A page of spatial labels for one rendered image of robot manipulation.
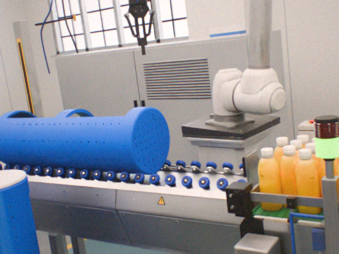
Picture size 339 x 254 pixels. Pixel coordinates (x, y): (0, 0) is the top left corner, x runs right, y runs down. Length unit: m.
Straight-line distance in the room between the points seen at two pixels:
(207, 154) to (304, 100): 2.36
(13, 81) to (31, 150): 4.88
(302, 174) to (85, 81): 3.19
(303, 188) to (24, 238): 1.09
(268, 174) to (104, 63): 2.85
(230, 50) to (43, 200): 1.73
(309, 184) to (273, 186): 0.12
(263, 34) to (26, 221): 1.26
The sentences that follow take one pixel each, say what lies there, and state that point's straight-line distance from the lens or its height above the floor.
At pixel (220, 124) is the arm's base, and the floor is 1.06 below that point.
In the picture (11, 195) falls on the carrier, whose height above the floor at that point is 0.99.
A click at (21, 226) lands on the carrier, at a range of 1.97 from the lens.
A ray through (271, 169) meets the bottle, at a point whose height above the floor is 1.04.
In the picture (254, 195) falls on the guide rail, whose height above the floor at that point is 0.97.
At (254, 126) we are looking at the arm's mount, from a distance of 2.32.
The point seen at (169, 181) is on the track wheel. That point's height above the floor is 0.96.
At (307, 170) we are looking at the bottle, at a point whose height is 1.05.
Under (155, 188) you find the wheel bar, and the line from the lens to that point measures 1.89.
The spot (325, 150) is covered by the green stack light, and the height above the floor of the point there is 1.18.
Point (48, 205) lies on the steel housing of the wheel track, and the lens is 2.33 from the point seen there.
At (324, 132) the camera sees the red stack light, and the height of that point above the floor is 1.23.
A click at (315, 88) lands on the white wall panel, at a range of 4.52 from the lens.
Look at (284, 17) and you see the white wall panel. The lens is 4.57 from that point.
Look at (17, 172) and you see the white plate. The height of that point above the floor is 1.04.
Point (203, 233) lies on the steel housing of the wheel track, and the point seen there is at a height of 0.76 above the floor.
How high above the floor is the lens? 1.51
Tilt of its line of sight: 11 degrees down
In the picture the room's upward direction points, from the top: 7 degrees counter-clockwise
